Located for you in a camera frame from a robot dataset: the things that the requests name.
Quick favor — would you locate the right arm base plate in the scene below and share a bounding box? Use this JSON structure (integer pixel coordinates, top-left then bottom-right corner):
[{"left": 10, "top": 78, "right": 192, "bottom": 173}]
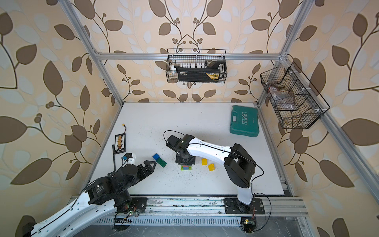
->
[{"left": 224, "top": 198, "right": 265, "bottom": 215}]

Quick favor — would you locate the blue lego brick upper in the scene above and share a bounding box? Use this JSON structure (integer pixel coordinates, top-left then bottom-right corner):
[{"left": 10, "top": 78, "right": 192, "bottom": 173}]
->
[{"left": 153, "top": 154, "right": 160, "bottom": 161}]

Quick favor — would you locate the dark green lego brick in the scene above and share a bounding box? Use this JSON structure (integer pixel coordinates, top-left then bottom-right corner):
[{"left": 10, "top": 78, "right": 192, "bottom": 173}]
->
[{"left": 156, "top": 158, "right": 167, "bottom": 167}]

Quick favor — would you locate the back wire basket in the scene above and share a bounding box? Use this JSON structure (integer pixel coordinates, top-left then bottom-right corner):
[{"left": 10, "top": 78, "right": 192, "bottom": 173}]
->
[{"left": 165, "top": 48, "right": 228, "bottom": 84}]

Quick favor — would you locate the yellow lego brick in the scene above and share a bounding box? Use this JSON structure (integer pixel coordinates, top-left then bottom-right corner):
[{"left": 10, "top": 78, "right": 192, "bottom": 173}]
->
[
  {"left": 201, "top": 158, "right": 208, "bottom": 166},
  {"left": 208, "top": 164, "right": 215, "bottom": 172}
]

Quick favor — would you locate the wire basket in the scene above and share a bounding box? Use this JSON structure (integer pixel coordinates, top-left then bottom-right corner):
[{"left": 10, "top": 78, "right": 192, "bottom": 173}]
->
[
  {"left": 165, "top": 48, "right": 228, "bottom": 84},
  {"left": 260, "top": 62, "right": 330, "bottom": 129}
]

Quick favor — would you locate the black box in basket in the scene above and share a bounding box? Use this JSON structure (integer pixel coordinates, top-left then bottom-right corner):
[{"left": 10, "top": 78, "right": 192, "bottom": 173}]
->
[{"left": 173, "top": 60, "right": 227, "bottom": 83}]

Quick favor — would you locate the plastic bag in basket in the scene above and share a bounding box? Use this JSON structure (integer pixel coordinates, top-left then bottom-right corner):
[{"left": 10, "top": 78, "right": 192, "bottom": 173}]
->
[{"left": 268, "top": 86, "right": 296, "bottom": 111}]

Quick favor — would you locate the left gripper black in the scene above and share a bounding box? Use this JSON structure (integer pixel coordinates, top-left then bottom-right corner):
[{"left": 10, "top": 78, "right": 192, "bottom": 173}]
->
[{"left": 117, "top": 161, "right": 159, "bottom": 196}]

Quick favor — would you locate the green tool case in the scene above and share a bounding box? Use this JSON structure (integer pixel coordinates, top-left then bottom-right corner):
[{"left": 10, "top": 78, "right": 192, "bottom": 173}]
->
[{"left": 230, "top": 105, "right": 260, "bottom": 137}]

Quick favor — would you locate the black hex key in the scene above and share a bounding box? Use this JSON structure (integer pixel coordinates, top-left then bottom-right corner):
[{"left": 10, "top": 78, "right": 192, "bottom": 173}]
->
[{"left": 112, "top": 144, "right": 116, "bottom": 174}]

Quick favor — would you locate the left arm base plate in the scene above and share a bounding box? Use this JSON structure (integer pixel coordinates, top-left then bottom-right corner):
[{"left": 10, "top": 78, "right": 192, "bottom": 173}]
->
[{"left": 117, "top": 197, "right": 148, "bottom": 214}]

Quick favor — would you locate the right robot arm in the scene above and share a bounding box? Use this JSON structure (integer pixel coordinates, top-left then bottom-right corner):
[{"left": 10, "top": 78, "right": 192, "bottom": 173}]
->
[{"left": 165, "top": 134, "right": 257, "bottom": 206}]

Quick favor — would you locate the black bit holder card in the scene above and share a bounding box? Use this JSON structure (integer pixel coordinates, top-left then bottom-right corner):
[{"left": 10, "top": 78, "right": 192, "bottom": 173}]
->
[{"left": 114, "top": 133, "right": 126, "bottom": 154}]

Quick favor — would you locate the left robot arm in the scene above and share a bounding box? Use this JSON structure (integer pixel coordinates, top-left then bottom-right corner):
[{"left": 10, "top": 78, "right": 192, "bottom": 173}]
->
[{"left": 22, "top": 161, "right": 157, "bottom": 237}]

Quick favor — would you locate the right wire basket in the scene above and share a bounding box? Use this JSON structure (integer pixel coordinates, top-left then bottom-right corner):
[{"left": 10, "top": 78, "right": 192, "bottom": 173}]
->
[{"left": 260, "top": 62, "right": 330, "bottom": 129}]

